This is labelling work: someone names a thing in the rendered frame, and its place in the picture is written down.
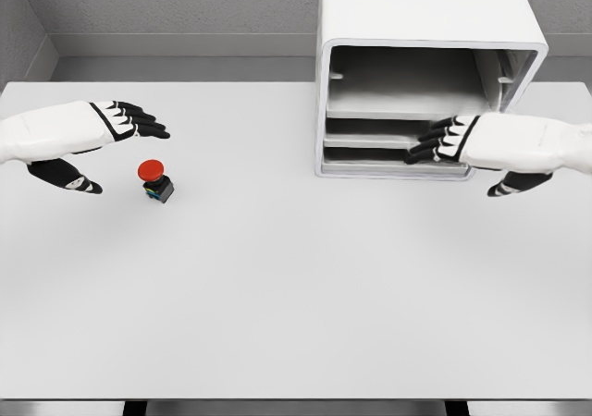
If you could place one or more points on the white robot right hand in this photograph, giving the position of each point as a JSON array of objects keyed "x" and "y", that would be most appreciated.
[{"x": 509, "y": 141}]

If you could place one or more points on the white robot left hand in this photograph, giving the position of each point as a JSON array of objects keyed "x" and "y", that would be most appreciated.
[{"x": 65, "y": 129}]

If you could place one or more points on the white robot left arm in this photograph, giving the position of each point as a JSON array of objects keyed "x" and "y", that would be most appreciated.
[{"x": 9, "y": 139}]

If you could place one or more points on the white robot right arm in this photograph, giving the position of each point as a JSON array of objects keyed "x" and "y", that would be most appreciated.
[{"x": 581, "y": 148}]

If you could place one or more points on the white tabletop storage cabinet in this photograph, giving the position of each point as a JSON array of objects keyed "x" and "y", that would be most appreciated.
[{"x": 416, "y": 14}]

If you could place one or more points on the white cabinet drawer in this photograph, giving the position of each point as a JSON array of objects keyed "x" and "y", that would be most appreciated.
[
  {"x": 370, "y": 141},
  {"x": 393, "y": 112},
  {"x": 379, "y": 168}
]

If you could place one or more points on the red button load switch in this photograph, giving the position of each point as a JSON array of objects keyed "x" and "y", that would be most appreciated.
[{"x": 153, "y": 179}]

